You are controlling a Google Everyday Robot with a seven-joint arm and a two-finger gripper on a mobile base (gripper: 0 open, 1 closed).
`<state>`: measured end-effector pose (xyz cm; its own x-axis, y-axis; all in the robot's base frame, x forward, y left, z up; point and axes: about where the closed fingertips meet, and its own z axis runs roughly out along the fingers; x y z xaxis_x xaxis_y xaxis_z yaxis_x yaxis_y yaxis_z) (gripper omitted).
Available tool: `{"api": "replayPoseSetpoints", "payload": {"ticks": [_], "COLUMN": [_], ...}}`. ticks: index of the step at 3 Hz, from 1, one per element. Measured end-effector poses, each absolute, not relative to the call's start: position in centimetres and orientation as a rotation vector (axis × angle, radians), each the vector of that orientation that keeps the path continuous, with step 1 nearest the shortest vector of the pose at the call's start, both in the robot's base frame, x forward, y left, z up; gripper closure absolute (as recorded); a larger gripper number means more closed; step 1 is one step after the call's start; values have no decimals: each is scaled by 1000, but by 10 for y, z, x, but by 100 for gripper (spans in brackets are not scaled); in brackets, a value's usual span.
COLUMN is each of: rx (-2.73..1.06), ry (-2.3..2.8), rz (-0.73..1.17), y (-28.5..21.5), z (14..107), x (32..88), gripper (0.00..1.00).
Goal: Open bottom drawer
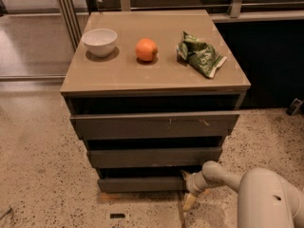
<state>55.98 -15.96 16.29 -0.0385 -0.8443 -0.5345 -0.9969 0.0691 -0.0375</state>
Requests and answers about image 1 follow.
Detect small black floor device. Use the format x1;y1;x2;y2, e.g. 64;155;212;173
286;98;304;116

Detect white ceramic bowl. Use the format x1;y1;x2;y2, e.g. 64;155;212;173
82;28;118;57

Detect grey drawer cabinet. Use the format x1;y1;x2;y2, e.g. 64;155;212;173
59;9;252;194

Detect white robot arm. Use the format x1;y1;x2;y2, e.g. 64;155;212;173
182;161;304;228

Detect grey drawer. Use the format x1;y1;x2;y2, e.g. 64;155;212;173
97;165;203;194
87;147;222;168
70;111;239;140

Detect orange fruit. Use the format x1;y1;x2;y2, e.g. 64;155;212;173
135;38;158;62

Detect metal window frame post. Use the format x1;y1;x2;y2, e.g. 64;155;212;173
57;0;82;50

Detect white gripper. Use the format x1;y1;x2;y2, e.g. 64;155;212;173
180;170;208;212

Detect metal railing shelf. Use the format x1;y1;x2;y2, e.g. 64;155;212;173
82;0;304;24

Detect green crumpled snack bag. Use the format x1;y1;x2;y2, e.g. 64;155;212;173
177;32;227;79

